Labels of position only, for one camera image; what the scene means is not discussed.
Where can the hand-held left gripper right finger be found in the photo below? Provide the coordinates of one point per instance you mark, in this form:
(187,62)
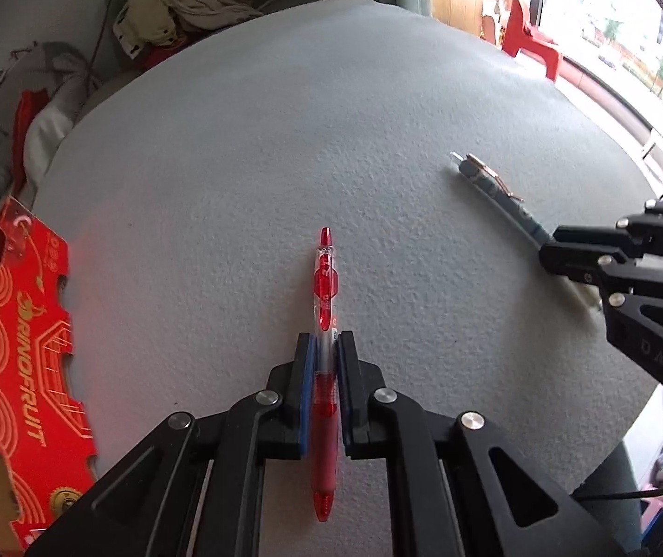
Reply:
(341,394)

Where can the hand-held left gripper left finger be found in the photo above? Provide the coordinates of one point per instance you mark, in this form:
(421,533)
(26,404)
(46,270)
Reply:
(309,394)

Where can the red gel pen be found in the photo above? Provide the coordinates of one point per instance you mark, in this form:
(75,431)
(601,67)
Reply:
(324,278)

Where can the light blue cartoon pen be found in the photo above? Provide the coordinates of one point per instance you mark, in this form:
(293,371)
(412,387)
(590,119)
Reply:
(500,191)

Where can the red cardboard fruit box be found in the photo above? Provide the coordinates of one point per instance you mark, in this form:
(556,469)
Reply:
(24,330)

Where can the red plastic chair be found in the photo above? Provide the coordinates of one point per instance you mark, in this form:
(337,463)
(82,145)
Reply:
(526,35)

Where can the white fringed throw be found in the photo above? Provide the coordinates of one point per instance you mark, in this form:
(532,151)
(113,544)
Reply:
(47,139)

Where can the red cloth item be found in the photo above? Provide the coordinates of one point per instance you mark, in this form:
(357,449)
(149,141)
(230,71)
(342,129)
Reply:
(157,52)

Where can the plain red cushion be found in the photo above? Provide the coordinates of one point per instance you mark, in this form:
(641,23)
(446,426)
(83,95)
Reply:
(27,122)

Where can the cream jacket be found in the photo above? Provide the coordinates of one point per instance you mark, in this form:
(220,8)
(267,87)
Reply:
(146,17)

